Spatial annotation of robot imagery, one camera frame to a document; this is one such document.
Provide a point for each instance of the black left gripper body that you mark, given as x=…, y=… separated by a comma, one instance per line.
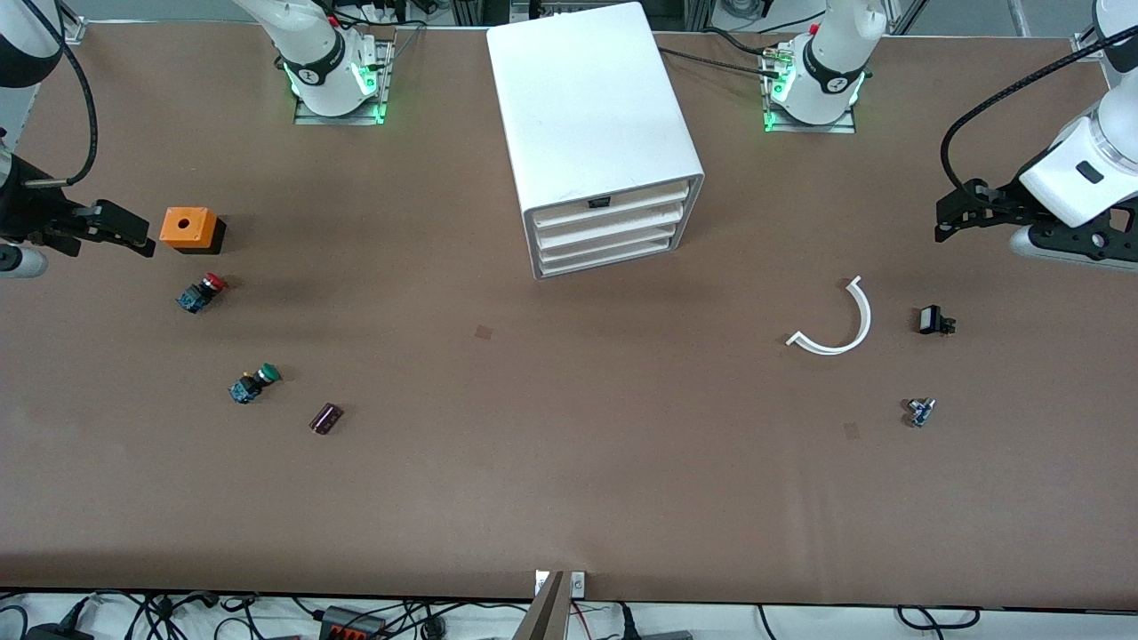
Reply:
x=1008, y=201

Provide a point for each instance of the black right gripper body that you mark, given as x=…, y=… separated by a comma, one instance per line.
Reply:
x=25, y=210

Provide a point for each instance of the orange button box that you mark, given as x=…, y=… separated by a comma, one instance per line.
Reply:
x=187, y=228

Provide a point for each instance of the red push button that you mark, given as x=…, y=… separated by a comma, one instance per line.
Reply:
x=200, y=293

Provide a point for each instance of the green push button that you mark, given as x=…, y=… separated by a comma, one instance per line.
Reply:
x=253, y=384

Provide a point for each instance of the white curved plastic piece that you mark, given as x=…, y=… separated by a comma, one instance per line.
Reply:
x=864, y=320

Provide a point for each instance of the small blue potentiometer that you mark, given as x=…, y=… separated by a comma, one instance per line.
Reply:
x=920, y=412

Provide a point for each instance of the purple capacitor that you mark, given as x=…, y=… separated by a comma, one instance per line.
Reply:
x=325, y=419

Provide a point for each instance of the black power adapter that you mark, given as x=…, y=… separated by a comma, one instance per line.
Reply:
x=58, y=633

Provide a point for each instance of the black power strip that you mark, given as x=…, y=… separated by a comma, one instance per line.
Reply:
x=354, y=624

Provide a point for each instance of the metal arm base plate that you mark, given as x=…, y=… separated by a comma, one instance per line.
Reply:
x=845, y=128
x=384, y=80

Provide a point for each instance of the aluminium frame corner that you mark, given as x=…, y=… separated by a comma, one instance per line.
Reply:
x=1085, y=43
x=73, y=30

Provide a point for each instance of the white metal bracket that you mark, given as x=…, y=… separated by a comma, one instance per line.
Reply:
x=578, y=583

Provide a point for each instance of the brown camera post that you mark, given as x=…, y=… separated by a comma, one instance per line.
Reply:
x=544, y=613

